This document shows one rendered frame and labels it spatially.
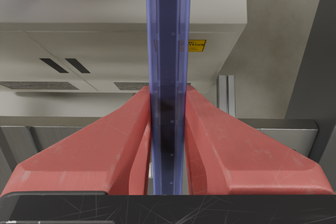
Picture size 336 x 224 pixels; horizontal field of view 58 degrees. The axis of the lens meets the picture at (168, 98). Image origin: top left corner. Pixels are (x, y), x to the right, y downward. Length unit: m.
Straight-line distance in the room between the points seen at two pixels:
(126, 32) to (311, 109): 0.34
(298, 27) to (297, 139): 1.03
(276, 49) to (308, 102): 0.95
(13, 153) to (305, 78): 0.20
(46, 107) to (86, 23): 0.69
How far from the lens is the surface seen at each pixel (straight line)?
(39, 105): 1.16
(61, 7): 0.51
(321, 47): 0.21
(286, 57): 1.17
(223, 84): 0.75
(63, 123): 0.20
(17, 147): 0.23
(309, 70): 0.22
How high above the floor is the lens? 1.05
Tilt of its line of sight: 80 degrees down
